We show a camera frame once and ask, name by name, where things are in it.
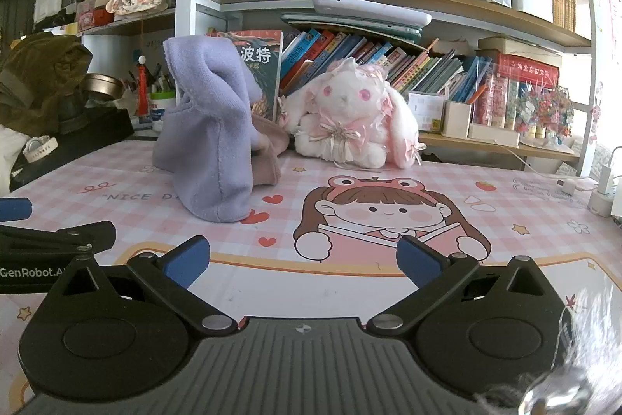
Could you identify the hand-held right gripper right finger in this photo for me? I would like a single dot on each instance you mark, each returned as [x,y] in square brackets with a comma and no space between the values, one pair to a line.
[420,262]

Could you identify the pink printed desk mat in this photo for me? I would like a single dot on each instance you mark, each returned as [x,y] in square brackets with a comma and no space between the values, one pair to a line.
[340,196]

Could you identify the white charger plug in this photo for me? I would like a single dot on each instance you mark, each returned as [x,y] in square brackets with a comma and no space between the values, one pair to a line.
[606,179]

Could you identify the white plush bunny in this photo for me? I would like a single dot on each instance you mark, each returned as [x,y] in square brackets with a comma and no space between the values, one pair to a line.
[340,104]

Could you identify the white wristwatch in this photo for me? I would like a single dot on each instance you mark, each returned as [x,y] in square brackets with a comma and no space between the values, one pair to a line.
[48,147]

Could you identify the mauve brown cloth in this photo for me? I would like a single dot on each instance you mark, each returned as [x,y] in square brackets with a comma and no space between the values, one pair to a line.
[269,152]

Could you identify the lavender fleece garment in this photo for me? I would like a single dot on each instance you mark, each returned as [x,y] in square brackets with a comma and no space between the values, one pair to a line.
[209,152]

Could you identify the olive green jacket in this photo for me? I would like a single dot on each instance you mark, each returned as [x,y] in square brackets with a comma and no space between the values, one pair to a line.
[43,79]

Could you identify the row of slanted colourful books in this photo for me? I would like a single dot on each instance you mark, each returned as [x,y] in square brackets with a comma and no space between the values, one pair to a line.
[340,50]

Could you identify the small white printed box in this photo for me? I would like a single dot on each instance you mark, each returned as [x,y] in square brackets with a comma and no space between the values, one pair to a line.
[425,111]

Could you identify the red box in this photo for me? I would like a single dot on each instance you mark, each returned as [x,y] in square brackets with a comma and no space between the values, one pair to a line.
[527,70]

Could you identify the small red jar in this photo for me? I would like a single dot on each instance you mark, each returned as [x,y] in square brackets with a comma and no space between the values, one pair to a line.
[103,17]

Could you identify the dragon cover book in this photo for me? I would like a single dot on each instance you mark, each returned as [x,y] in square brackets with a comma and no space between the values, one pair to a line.
[265,70]

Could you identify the colourful charm ornaments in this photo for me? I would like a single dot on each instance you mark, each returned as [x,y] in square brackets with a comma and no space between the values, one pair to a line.
[544,113]

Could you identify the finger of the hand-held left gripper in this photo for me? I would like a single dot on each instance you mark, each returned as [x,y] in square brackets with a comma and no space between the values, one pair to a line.
[58,234]
[14,209]

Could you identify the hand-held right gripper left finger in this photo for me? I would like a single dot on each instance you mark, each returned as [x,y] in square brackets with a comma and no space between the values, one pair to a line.
[187,262]

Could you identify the orange red tube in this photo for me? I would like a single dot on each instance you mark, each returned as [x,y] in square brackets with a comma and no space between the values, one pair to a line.
[142,89]

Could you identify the round metal tin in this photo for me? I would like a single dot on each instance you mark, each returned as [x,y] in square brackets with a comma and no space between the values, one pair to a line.
[104,85]

